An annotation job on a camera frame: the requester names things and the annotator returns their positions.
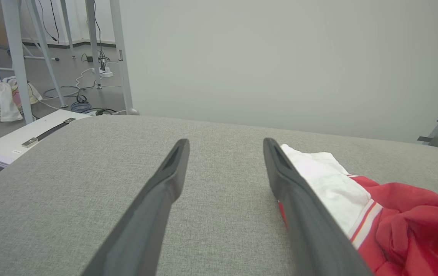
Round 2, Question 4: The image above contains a white laundry basket with clothes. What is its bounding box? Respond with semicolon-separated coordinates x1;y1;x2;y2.
0;74;43;122

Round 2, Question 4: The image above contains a white metal table leg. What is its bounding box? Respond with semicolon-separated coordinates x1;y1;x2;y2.
27;0;68;109
0;0;34;124
60;0;77;59
86;0;103;90

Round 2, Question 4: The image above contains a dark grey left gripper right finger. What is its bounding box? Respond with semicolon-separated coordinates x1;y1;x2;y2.
263;138;375;276

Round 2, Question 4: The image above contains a white floor cable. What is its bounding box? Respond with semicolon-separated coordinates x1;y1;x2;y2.
75;67;122;89

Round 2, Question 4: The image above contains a small white power strip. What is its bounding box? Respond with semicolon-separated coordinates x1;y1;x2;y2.
92;67;114;78

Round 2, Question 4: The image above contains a red shirt with white sleeves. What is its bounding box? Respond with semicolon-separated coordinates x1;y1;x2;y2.
278;144;438;276

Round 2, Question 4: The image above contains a blue coiled cable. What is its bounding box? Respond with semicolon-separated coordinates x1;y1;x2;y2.
43;85;93;113

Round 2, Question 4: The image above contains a black power cable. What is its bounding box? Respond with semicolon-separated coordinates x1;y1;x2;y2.
83;107;118;116

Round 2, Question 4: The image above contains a white box with black handle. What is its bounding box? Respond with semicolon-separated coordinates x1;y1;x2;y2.
0;109;91;177

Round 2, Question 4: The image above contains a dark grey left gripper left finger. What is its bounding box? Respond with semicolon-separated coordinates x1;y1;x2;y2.
81;138;190;276

